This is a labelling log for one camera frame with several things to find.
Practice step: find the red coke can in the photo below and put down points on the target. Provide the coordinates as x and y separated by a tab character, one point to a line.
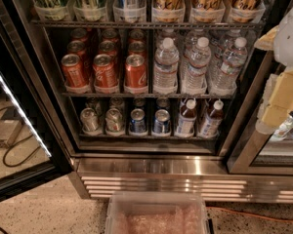
80	34
136	35
111	34
137	48
109	48
105	74
135	72
73	70
79	48

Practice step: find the brown tea bottle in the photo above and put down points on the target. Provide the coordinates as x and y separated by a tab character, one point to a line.
211	120
186	119

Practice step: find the clear water bottle front middle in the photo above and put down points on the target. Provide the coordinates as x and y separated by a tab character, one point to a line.
199	58

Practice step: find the clear water bottle front right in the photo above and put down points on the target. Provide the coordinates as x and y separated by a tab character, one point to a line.
225	72

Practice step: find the clear plastic bin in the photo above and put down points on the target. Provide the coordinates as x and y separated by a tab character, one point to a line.
156	213

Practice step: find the blue can bottom right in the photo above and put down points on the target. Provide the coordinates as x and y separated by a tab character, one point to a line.
161	123

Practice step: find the silver can bottom left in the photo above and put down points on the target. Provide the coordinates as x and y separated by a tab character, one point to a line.
90	121

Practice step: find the clear water bottle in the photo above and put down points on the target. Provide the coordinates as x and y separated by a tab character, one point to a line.
225	72
199	58
165	68

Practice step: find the brown tea bottle left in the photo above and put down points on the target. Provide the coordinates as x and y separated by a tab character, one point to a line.
186	119

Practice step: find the clear water bottle front left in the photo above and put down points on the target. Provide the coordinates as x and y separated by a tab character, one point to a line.
165	68

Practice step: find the open glass fridge door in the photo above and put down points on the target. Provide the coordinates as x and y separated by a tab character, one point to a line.
33	140

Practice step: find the brown tea bottle right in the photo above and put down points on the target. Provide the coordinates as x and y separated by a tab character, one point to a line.
211	120

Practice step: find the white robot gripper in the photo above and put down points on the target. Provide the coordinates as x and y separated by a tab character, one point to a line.
289	41

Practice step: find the blue can bottom left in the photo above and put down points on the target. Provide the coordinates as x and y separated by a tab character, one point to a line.
138	121

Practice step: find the stainless steel fridge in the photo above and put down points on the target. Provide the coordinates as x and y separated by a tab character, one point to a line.
241	165

